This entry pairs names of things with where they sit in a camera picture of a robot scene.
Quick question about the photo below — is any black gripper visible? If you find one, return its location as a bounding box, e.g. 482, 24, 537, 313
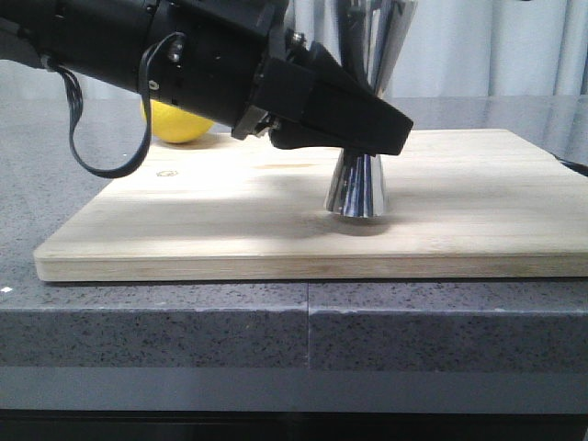
137, 1, 413, 155

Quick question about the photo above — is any steel double cone jigger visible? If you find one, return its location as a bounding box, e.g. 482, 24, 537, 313
325, 1, 417, 219

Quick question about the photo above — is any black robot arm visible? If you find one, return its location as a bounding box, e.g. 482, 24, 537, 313
1, 1, 413, 155

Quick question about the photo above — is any yellow lemon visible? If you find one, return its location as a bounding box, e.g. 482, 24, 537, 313
151, 100, 214, 144

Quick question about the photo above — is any light wooden cutting board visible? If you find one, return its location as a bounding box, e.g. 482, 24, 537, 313
34, 130, 587, 281

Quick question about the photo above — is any black ribbon cable loop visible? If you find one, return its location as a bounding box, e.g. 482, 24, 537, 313
43, 32, 187, 179

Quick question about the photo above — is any black metal board handle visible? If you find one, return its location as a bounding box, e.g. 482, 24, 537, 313
555, 156, 588, 176

